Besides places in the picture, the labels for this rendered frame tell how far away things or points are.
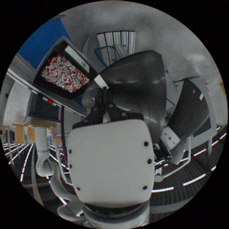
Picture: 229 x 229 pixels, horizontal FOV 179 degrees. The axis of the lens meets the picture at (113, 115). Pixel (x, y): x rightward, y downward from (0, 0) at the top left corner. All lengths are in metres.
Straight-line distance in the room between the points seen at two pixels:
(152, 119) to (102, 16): 1.06
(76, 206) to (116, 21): 1.56
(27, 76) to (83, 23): 0.85
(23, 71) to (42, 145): 0.50
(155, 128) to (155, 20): 1.24
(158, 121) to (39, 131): 0.68
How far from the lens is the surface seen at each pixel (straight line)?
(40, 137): 0.65
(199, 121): 0.39
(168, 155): 0.31
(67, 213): 0.54
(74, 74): 0.28
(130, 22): 1.12
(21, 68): 0.38
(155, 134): 0.19
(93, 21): 1.06
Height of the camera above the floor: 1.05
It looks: 14 degrees down
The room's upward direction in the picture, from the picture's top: 171 degrees clockwise
